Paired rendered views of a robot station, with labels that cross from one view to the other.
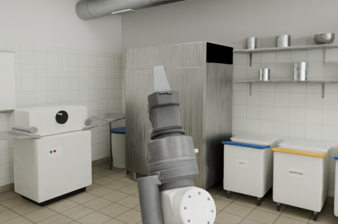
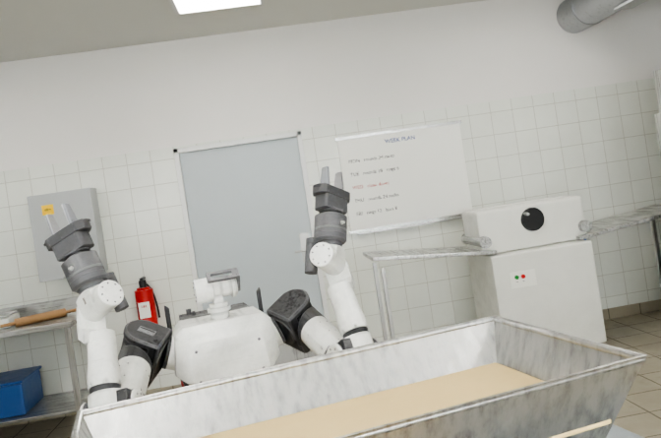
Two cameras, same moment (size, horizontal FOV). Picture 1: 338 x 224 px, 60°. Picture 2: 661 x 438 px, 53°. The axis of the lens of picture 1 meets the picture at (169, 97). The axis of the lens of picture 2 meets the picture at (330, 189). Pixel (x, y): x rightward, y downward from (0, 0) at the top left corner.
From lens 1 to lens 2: 149 cm
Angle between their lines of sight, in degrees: 48
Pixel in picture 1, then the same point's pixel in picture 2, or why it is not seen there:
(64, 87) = (553, 165)
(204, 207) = (325, 253)
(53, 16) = (516, 45)
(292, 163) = not seen: outside the picture
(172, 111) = (323, 197)
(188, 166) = (327, 230)
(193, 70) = not seen: outside the picture
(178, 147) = (323, 219)
